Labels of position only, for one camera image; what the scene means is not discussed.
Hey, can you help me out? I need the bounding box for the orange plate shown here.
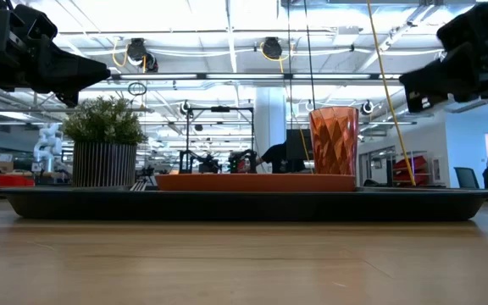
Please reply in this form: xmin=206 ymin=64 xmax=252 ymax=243
xmin=155 ymin=173 xmax=358 ymax=193

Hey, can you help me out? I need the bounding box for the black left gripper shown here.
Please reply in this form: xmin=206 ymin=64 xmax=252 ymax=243
xmin=0 ymin=0 xmax=112 ymax=107

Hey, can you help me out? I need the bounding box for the orange faceted cup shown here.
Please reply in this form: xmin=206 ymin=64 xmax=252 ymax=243
xmin=308 ymin=105 xmax=360 ymax=176

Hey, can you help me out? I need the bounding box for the blue office chair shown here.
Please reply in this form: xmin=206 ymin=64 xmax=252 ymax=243
xmin=454 ymin=166 xmax=482 ymax=190

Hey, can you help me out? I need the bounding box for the black hanging cable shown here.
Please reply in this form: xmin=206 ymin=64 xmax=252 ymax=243
xmin=302 ymin=0 xmax=313 ymax=109

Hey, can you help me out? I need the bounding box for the black robot station frame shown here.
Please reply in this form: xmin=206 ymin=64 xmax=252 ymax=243
xmin=179 ymin=105 xmax=257 ymax=175

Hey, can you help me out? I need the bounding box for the red storage bin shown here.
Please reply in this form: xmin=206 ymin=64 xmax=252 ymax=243
xmin=0 ymin=174 xmax=36 ymax=188

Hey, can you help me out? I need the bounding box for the white pillar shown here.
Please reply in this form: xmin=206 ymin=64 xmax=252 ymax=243
xmin=254 ymin=86 xmax=288 ymax=170

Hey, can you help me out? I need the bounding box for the black plastic tray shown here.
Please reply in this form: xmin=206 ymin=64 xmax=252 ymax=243
xmin=0 ymin=186 xmax=488 ymax=222

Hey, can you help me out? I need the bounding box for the potted plant in striped pot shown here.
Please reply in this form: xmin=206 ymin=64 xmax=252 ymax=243
xmin=61 ymin=95 xmax=147 ymax=189

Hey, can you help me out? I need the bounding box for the black ceiling cable reel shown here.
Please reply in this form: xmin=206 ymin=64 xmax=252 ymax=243
xmin=262 ymin=36 xmax=284 ymax=61
xmin=125 ymin=36 xmax=159 ymax=74

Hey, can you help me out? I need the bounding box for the red shelf rack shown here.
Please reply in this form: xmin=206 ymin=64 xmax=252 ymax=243
xmin=391 ymin=153 xmax=432 ymax=186

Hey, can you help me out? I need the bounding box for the yellow hanging cable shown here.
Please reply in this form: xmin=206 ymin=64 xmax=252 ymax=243
xmin=365 ymin=0 xmax=418 ymax=186

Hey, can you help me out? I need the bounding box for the black monitor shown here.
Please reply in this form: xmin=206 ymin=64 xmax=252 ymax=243
xmin=286 ymin=128 xmax=313 ymax=162

